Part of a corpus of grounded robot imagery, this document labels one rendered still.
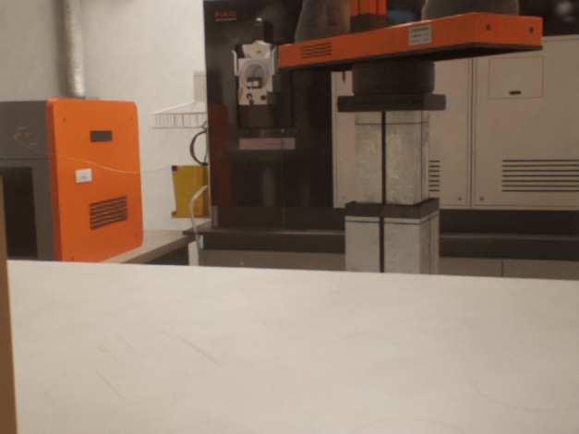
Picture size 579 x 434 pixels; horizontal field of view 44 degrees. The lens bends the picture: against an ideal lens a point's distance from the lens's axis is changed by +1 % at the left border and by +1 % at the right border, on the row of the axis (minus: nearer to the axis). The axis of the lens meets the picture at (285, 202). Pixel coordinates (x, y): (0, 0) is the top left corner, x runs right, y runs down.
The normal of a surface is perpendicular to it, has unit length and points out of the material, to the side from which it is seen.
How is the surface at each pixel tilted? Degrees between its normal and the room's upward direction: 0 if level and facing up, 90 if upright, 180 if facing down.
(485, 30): 90
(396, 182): 90
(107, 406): 0
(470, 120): 90
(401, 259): 90
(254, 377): 0
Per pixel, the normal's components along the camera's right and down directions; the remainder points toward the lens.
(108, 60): -0.26, 0.12
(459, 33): -0.83, 0.08
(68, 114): 0.96, 0.01
